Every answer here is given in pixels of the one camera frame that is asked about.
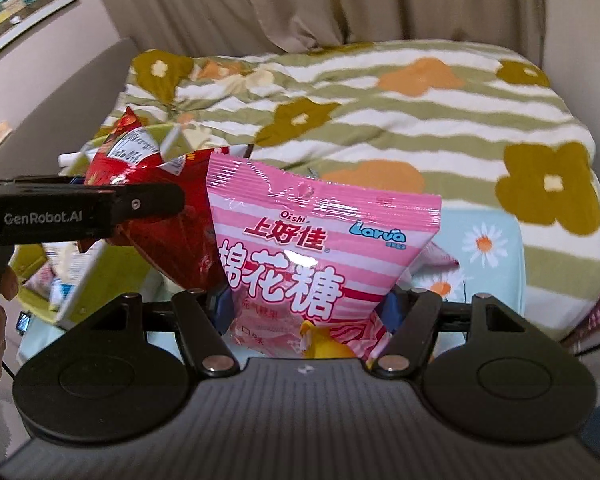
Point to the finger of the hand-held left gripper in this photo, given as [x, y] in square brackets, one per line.
[150, 202]

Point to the pink striped marshmallow packet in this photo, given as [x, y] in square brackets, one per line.
[290, 240]

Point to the beige curtain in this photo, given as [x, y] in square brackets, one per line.
[280, 0]

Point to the pile of assorted snack packets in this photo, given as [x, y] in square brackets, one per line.
[55, 280]

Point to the framed wall picture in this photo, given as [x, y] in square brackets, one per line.
[15, 0]

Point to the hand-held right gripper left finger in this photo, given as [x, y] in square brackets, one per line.
[221, 312]

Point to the grey headboard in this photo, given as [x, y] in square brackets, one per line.
[55, 110]

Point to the yellow-green cardboard box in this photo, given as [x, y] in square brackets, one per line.
[110, 270]

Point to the green striped floral blanket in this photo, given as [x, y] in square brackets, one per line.
[380, 125]

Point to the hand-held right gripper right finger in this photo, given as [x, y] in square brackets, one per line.
[394, 312]

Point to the light blue daisy cloth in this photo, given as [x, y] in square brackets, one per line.
[500, 270]

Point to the red snack packet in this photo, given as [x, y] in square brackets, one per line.
[180, 255]

